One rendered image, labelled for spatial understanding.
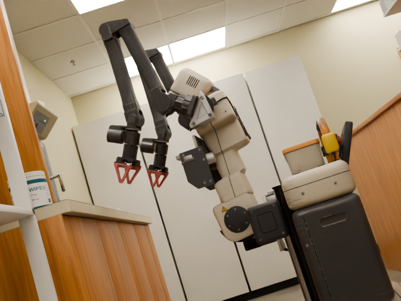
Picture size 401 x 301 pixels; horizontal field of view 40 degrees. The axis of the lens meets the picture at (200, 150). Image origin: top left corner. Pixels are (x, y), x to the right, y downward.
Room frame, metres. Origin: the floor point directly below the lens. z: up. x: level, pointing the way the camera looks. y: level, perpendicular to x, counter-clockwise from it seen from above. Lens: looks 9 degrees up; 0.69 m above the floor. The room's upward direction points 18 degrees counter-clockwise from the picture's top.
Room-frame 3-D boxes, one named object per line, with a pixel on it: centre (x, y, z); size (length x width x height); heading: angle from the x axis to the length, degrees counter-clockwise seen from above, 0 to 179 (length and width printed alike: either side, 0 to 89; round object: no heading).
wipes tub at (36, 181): (1.91, 0.62, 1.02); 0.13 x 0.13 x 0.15
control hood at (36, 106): (2.56, 0.69, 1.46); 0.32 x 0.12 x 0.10; 0
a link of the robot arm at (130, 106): (2.12, 0.21, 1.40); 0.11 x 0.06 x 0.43; 171
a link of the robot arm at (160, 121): (2.54, 0.14, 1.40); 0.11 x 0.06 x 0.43; 171
